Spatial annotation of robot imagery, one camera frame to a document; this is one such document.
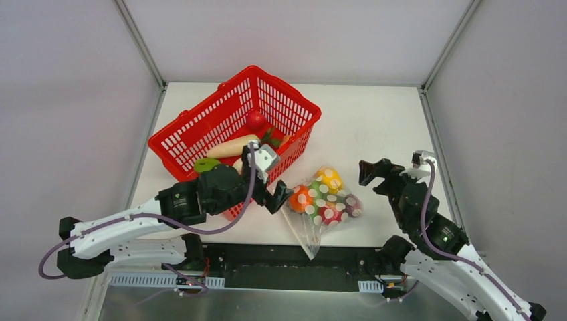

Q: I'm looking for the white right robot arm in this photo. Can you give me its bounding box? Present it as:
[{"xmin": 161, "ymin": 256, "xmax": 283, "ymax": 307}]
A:
[{"xmin": 358, "ymin": 152, "xmax": 546, "ymax": 320}]

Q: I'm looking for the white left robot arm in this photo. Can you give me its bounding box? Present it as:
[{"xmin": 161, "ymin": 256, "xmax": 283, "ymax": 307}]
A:
[{"xmin": 53, "ymin": 140, "xmax": 294, "ymax": 280}]

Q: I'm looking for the short white radish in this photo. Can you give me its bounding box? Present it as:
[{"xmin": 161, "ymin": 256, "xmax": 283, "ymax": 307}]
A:
[{"xmin": 233, "ymin": 159, "xmax": 243, "ymax": 174}]

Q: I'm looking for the green leafy sprig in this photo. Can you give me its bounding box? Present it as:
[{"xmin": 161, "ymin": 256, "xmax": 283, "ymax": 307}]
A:
[{"xmin": 261, "ymin": 127, "xmax": 281, "ymax": 150}]

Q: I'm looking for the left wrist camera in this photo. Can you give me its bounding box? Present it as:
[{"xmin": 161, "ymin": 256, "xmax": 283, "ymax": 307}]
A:
[{"xmin": 247, "ymin": 140, "xmax": 280, "ymax": 183}]

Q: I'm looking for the long white radish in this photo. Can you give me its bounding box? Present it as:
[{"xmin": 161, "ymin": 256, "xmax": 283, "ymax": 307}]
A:
[{"xmin": 206, "ymin": 134, "xmax": 260, "ymax": 159}]

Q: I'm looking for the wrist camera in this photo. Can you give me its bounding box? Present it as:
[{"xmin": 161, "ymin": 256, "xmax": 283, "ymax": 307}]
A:
[
  {"xmin": 404, "ymin": 150, "xmax": 438, "ymax": 180},
  {"xmin": 247, "ymin": 140, "xmax": 280, "ymax": 183}
]

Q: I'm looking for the clear dotted zip top bag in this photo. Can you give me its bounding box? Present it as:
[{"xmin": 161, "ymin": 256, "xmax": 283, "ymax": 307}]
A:
[{"xmin": 280, "ymin": 165, "xmax": 364, "ymax": 260}]

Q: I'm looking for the yellow toy food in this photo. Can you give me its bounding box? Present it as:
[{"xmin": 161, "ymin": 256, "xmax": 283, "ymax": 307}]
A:
[{"xmin": 315, "ymin": 167, "xmax": 344, "ymax": 194}]

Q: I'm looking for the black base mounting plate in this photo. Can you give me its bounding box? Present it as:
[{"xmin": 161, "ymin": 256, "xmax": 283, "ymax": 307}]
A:
[{"xmin": 160, "ymin": 242, "xmax": 471, "ymax": 294}]

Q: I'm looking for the red toy food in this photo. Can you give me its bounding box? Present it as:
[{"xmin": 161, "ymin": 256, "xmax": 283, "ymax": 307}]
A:
[{"xmin": 318, "ymin": 205, "xmax": 343, "ymax": 227}]

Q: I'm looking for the green pepper slice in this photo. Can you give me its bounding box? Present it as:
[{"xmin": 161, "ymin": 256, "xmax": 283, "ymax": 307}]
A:
[{"xmin": 193, "ymin": 158, "xmax": 221, "ymax": 173}]

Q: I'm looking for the green grape bunch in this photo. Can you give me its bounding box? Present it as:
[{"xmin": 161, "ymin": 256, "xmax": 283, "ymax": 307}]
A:
[{"xmin": 307, "ymin": 180, "xmax": 329, "ymax": 225}]

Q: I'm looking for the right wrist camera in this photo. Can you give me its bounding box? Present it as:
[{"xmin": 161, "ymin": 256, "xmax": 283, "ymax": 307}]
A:
[{"xmin": 404, "ymin": 150, "xmax": 438, "ymax": 180}]

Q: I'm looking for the purple onion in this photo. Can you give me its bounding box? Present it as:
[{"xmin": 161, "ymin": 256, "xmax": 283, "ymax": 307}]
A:
[{"xmin": 344, "ymin": 194, "xmax": 363, "ymax": 218}]

